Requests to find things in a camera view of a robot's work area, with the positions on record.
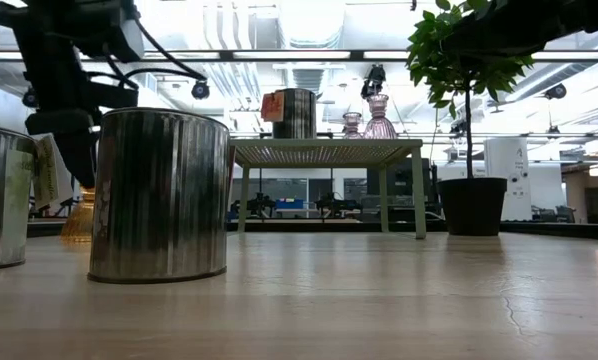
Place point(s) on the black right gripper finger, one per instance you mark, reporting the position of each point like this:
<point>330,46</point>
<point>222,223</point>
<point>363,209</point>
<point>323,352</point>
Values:
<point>471,35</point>

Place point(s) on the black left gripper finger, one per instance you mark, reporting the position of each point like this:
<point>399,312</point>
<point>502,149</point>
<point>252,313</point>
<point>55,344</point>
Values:
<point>76,145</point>
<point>114,95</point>

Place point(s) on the amber glass candle holder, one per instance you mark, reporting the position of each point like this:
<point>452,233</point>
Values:
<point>79,222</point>

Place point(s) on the large ribbed metal tin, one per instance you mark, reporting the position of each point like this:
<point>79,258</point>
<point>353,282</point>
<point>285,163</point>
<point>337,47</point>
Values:
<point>159,200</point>

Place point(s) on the large pink glass candle holder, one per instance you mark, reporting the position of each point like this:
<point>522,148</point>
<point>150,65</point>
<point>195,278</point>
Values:
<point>379,125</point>

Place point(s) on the small pink glass candle holder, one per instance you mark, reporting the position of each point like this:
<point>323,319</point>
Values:
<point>352,127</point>

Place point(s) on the ribbed metal tin orange tag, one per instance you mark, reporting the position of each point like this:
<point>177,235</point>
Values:
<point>299,115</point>

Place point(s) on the cream paper hang tag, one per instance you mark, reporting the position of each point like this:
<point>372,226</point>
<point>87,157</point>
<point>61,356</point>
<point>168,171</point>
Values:
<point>45,170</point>

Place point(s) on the green leafy potted tree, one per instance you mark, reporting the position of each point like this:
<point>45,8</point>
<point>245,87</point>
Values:
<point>459,75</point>

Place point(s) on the black ceiling spotlight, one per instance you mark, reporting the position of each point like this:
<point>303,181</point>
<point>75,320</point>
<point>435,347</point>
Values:
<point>556,91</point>
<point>200,90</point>
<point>374,80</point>

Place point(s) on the orange paper tag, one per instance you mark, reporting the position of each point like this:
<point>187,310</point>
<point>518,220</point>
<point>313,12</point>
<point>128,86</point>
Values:
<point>273,106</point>
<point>231,160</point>

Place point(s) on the white cylindrical appliance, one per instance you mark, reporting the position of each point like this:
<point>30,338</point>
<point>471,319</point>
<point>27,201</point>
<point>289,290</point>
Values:
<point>508,180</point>

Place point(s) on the black plant pot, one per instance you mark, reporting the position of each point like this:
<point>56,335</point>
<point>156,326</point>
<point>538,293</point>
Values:
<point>471,205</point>

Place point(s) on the black background robot stand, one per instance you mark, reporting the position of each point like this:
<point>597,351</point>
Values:
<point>335,205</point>
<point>259,205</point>

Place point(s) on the pale green metal shelf table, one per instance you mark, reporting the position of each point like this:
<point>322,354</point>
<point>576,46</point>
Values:
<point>329,150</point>

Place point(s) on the blue box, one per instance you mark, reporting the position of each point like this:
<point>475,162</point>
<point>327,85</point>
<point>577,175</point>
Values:
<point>289,204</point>

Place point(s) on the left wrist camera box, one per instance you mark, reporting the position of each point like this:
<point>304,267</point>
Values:
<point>131,40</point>

